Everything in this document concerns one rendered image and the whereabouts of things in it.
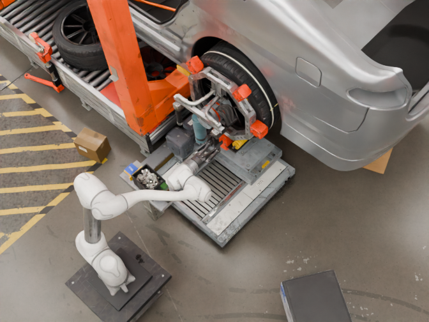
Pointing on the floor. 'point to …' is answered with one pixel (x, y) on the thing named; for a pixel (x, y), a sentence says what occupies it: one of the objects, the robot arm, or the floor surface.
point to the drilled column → (152, 210)
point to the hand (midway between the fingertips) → (216, 142)
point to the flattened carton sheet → (378, 165)
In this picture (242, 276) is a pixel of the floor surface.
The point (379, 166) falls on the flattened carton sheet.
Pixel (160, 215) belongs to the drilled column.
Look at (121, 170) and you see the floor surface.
